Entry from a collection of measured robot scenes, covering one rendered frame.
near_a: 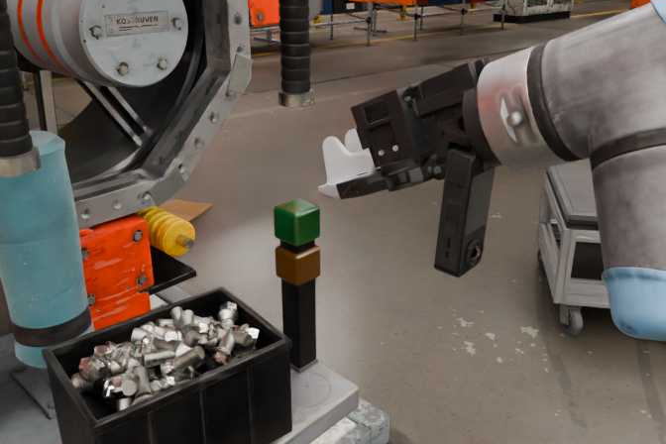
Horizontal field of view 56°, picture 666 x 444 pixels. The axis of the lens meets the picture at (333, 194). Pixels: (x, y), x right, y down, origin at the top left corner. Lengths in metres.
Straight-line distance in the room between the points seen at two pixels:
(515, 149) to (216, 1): 0.64
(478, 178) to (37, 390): 0.89
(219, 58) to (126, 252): 0.32
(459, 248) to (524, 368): 1.09
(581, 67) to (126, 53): 0.46
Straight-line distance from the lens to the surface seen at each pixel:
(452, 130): 0.53
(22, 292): 0.77
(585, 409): 1.54
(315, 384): 0.78
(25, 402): 1.22
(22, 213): 0.72
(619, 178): 0.42
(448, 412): 1.45
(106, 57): 0.70
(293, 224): 0.69
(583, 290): 1.69
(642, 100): 0.43
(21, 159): 0.59
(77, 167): 1.03
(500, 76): 0.48
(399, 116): 0.53
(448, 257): 0.55
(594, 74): 0.44
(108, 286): 0.94
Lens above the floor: 0.93
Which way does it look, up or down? 21 degrees down
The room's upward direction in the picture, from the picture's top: straight up
